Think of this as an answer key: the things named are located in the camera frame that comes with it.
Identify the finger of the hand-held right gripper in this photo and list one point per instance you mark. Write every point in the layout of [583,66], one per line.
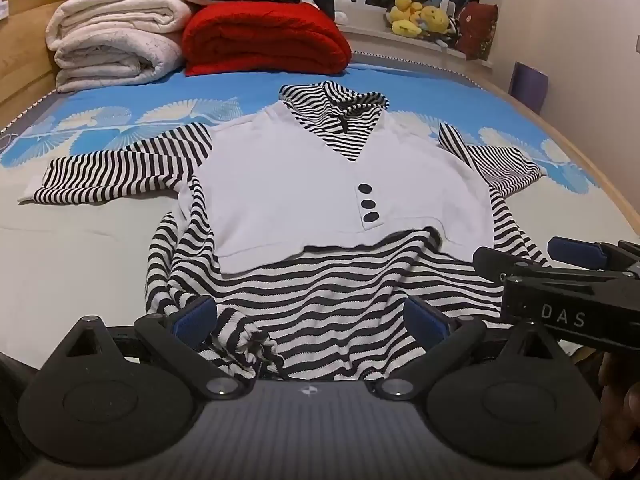
[575,252]
[500,262]

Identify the blue and white bed sheet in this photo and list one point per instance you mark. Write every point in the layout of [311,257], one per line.
[90,240]

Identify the striped shirt with white vest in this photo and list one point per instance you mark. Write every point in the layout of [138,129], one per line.
[280,185]

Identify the red folded blanket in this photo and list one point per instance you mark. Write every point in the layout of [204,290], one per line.
[265,37]

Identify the white folded quilt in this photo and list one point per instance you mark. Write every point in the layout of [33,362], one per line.
[110,35]

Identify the yellow plush toy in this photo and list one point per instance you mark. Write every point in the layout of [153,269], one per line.
[434,19]
[406,12]

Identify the purple box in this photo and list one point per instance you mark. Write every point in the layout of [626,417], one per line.
[530,85]

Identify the window sill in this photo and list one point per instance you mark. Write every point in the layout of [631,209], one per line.
[370,25]

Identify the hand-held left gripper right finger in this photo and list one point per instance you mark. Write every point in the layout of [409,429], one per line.
[425,321]

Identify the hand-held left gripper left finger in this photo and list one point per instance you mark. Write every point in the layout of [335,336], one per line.
[192,319]

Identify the dark red cushion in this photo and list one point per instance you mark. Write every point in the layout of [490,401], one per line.
[479,30]

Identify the person's right hand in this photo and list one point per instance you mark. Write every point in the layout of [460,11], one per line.
[620,395]

